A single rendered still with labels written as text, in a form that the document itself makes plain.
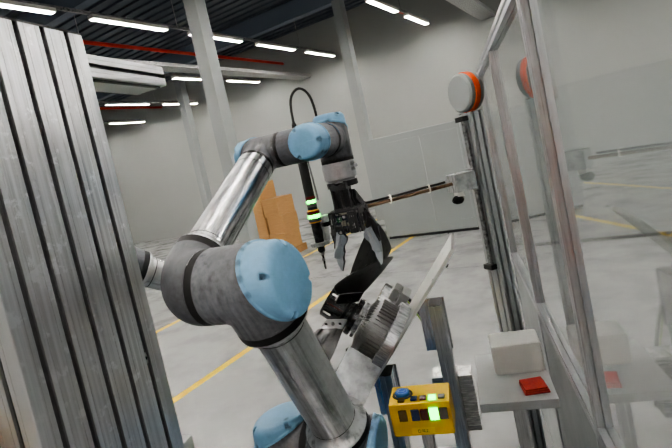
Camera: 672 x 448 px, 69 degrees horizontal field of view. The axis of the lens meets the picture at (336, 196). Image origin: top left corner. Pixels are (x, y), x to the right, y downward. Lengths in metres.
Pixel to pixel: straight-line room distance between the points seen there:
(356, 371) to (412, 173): 7.45
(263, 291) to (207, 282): 0.09
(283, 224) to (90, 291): 9.08
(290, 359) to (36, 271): 0.38
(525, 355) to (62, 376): 1.48
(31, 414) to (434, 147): 8.37
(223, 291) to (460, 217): 8.30
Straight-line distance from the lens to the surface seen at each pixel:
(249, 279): 0.66
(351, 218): 1.07
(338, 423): 0.90
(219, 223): 0.86
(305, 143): 0.96
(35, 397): 0.79
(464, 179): 1.93
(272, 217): 9.97
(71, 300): 0.82
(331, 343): 1.68
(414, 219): 9.18
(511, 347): 1.88
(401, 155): 9.07
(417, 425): 1.41
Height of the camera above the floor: 1.73
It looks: 4 degrees down
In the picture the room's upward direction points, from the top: 12 degrees counter-clockwise
